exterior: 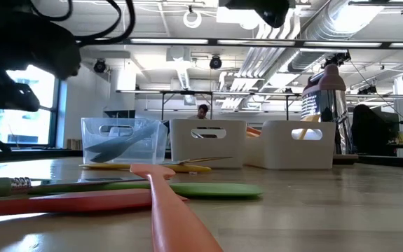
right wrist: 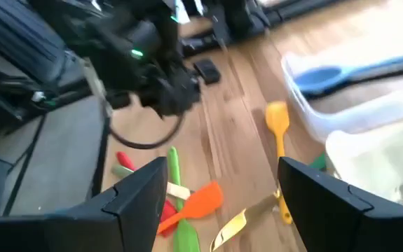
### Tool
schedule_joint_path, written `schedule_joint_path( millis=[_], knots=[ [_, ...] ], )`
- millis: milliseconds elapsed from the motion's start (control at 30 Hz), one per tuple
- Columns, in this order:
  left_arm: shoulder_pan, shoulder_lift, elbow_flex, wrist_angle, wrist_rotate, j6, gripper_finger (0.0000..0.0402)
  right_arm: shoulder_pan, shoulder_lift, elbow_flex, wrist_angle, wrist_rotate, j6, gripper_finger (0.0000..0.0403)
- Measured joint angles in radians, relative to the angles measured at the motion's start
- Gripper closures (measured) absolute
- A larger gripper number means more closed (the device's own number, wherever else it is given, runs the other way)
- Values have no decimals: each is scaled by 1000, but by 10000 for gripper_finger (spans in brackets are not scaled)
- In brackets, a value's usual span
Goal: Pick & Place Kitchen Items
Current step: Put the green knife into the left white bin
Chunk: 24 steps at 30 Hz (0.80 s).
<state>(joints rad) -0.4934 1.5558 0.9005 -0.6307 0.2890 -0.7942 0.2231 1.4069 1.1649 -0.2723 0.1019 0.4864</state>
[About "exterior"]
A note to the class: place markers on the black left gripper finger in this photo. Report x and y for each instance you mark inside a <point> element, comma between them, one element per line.
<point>8,94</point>

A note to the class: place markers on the blue silicone spoon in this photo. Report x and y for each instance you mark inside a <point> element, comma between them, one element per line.
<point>108,156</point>

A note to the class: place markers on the red silicone spatula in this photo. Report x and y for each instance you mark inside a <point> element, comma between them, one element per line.
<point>64,203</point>

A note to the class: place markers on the green silicone spatula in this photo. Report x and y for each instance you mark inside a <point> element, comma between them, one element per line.
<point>215,189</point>

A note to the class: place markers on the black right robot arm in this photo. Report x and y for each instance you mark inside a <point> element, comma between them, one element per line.
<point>271,14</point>

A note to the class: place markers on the black ceiling spotlight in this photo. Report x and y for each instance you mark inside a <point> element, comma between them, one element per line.
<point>100,66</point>
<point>215,62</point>

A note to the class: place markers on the clear plastic bin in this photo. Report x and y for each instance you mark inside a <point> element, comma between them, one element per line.
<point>89,133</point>

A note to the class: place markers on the LED light bar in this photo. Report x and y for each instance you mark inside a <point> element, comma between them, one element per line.
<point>169,41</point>

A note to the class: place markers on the person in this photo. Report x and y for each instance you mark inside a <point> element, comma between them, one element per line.
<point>203,111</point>

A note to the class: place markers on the white plastic bin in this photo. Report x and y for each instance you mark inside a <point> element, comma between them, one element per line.
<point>187,154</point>
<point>278,154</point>

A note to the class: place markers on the silver ventilation duct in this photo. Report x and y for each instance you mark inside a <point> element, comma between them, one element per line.
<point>327,21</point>

